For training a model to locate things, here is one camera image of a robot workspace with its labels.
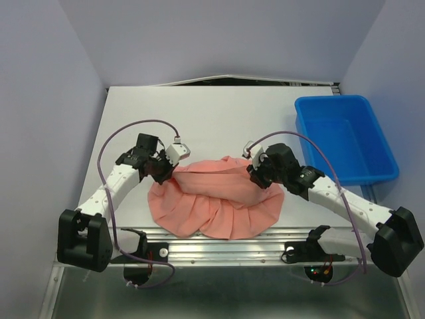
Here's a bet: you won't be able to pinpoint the aluminium frame rails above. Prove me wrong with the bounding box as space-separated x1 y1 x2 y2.
52 185 406 266

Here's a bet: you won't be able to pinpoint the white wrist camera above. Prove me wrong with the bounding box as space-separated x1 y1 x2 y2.
165 143 191 166
242 141 265 169

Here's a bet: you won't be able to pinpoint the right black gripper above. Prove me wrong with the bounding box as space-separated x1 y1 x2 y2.
246 154 286 189

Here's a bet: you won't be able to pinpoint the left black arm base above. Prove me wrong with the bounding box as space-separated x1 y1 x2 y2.
110 242 175 290

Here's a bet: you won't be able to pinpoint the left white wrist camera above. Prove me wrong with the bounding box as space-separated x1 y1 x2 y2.
165 143 191 166

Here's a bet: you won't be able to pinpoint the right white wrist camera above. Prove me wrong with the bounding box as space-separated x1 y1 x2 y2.
242 141 265 169

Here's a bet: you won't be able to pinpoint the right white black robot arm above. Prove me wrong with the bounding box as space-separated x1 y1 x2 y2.
243 142 424 277

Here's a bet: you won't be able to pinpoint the pink pleated skirt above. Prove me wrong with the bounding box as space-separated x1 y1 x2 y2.
147 156 285 240

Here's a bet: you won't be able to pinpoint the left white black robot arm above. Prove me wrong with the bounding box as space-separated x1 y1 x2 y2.
56 134 189 272

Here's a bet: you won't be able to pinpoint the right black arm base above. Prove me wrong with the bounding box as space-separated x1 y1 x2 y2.
280 241 345 284

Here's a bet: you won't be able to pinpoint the blue plastic bin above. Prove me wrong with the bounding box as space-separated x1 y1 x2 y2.
295 95 399 186

